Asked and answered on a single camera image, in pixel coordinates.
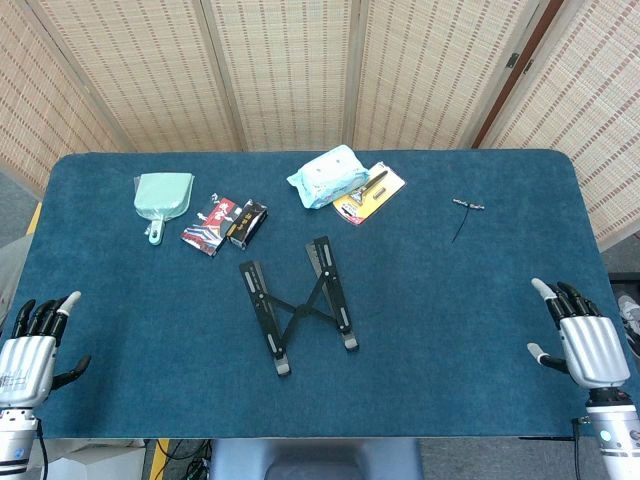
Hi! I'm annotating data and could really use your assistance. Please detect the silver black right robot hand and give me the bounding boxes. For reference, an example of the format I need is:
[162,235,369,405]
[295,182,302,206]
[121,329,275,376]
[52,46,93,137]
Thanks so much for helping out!
[525,277,632,397]

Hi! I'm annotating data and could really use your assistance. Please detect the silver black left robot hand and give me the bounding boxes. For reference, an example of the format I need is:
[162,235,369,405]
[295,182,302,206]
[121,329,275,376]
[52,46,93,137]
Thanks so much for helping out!
[0,290,92,409]

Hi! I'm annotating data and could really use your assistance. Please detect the black folding stand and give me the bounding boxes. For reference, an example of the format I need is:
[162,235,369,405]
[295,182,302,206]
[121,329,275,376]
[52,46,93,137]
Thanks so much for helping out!
[238,235,360,377]

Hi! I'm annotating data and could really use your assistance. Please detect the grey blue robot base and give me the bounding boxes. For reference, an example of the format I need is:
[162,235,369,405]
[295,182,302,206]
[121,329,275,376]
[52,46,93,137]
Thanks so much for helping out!
[209,438,425,480]

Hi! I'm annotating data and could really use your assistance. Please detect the grey white sneaker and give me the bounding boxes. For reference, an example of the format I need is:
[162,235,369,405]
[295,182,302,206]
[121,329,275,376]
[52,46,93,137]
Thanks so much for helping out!
[617,293,640,359]

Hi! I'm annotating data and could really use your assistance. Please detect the white box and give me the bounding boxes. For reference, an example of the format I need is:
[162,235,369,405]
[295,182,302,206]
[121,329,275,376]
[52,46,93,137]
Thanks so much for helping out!
[37,438,149,480]

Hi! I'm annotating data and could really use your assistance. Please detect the blue table mat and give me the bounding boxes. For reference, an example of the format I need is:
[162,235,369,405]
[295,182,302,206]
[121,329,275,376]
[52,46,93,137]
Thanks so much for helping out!
[0,148,640,442]

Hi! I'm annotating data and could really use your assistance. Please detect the black zip tie with beads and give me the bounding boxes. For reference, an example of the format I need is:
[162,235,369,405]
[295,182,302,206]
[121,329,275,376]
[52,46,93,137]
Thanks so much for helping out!
[451,197,487,245]

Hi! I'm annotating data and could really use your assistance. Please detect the mint green dustpan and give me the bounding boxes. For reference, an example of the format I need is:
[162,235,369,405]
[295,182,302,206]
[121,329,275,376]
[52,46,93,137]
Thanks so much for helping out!
[133,172,196,246]

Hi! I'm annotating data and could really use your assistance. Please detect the red black flat box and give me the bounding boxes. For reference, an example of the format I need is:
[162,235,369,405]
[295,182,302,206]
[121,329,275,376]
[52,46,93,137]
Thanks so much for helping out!
[180,192,245,258]

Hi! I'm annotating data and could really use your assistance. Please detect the black gold small box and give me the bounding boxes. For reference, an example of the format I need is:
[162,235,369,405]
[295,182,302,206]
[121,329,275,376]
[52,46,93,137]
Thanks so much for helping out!
[227,198,269,251]

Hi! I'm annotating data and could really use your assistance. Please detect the yellow razor blister pack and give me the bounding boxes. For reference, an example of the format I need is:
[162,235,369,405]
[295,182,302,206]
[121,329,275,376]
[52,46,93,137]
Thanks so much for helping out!
[332,160,407,227]

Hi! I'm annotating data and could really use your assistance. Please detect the light blue wet wipes pack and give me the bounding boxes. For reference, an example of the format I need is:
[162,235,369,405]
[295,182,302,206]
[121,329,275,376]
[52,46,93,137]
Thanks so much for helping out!
[286,144,371,211]

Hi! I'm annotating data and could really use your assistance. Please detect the bamboo folding screen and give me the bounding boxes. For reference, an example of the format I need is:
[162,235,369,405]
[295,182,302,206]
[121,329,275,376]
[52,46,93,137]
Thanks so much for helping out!
[0,0,640,251]

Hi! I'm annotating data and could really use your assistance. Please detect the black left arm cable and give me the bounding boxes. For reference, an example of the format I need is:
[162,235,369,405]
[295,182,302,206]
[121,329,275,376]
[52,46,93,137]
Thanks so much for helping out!
[35,427,50,480]

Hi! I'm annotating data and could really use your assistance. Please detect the black floor cables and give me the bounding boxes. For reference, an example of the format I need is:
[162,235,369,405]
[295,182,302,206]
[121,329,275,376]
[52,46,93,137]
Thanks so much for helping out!
[167,439,211,480]

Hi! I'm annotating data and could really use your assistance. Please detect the brown wooden post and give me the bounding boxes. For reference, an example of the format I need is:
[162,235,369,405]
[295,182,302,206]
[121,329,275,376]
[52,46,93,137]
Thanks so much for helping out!
[472,0,566,149]

